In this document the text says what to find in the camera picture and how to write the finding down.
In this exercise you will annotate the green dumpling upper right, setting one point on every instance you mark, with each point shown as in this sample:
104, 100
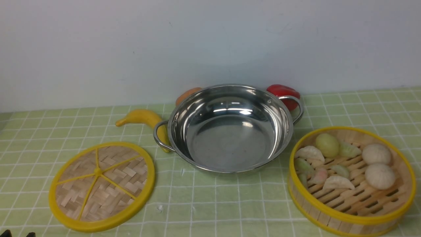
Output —
348, 150

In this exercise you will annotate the green dumpling centre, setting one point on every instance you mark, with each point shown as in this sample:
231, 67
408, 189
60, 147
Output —
341, 170

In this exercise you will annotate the white dumpling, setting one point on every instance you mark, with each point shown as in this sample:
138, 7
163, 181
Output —
310, 152
338, 182

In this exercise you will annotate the green steamed bun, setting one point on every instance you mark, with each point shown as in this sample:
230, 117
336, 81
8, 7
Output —
327, 144

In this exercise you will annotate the white dumpling upper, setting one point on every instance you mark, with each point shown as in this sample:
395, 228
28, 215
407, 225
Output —
310, 152

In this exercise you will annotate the green checkered tablecloth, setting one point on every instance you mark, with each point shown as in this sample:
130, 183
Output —
34, 145

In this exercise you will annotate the woven bamboo steamer lid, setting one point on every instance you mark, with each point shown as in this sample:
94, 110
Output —
102, 187

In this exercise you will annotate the white steamed bun upper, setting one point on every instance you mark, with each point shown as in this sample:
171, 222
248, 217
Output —
376, 153

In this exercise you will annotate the red bell pepper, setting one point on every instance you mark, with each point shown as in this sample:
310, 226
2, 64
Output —
282, 90

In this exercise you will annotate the bamboo steamer basket yellow rim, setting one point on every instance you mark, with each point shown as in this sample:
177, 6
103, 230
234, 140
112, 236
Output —
363, 211

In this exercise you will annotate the pink dumpling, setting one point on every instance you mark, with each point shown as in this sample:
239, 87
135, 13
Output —
319, 177

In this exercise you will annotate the stainless steel pot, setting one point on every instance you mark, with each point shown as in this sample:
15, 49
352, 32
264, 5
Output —
230, 128

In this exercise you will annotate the yellow banana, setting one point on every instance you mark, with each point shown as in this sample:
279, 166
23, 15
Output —
154, 121

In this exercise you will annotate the white dumpling lower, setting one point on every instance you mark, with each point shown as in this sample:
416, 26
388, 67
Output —
338, 182

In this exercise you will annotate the white steamed bun lower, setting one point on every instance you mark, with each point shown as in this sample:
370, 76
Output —
380, 176

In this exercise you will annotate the green dumpling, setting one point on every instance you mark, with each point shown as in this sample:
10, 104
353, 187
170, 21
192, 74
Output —
348, 150
303, 167
303, 179
341, 170

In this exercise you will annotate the white steamed bun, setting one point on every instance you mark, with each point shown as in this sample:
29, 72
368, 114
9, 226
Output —
376, 153
380, 176

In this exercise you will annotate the orange fruit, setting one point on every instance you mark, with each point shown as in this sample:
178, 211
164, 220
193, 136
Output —
186, 94

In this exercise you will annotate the green dumpling lower left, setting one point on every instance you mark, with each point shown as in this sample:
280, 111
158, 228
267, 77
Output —
303, 179

